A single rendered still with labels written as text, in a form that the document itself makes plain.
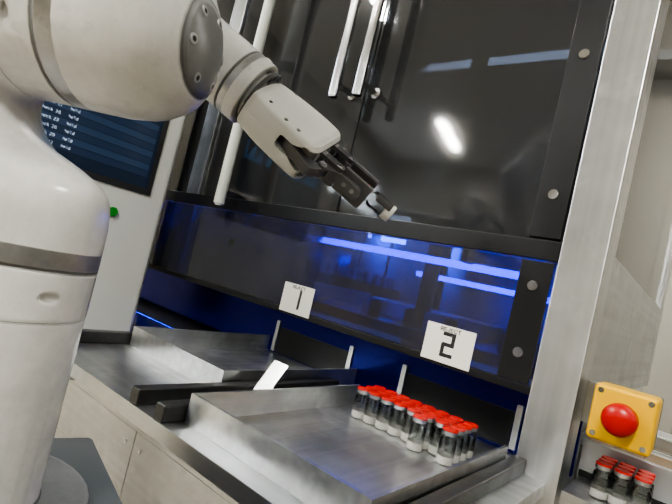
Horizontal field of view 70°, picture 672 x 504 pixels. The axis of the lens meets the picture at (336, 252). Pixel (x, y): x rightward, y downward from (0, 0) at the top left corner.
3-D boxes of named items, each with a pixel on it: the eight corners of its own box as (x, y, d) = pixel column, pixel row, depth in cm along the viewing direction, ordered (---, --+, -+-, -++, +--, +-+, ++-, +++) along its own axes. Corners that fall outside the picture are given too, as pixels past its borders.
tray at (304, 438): (353, 404, 82) (358, 384, 82) (502, 471, 66) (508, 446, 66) (184, 422, 56) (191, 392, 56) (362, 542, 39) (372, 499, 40)
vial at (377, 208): (388, 218, 59) (361, 195, 59) (399, 206, 58) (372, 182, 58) (384, 224, 58) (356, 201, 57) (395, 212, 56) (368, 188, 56)
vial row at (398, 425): (356, 414, 76) (362, 385, 76) (461, 463, 64) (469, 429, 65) (347, 415, 74) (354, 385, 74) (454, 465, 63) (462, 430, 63)
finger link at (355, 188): (316, 170, 58) (358, 207, 58) (306, 177, 55) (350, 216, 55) (331, 150, 56) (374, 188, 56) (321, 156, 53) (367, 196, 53)
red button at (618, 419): (601, 427, 63) (607, 397, 63) (636, 439, 60) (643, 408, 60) (596, 430, 60) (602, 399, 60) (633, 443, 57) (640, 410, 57)
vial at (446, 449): (439, 458, 64) (447, 424, 64) (454, 465, 63) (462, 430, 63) (431, 461, 62) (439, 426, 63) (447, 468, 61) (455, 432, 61)
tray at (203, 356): (265, 349, 112) (269, 334, 112) (353, 386, 96) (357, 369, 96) (129, 345, 86) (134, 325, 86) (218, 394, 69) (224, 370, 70)
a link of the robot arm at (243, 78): (242, 104, 64) (259, 119, 64) (204, 114, 56) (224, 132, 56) (274, 50, 59) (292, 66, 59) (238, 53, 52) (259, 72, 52)
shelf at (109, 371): (249, 351, 115) (251, 343, 115) (557, 486, 71) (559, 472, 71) (29, 345, 78) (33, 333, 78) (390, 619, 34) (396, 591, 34)
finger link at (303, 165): (272, 125, 56) (311, 144, 59) (281, 166, 51) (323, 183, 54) (277, 117, 56) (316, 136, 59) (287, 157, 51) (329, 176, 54)
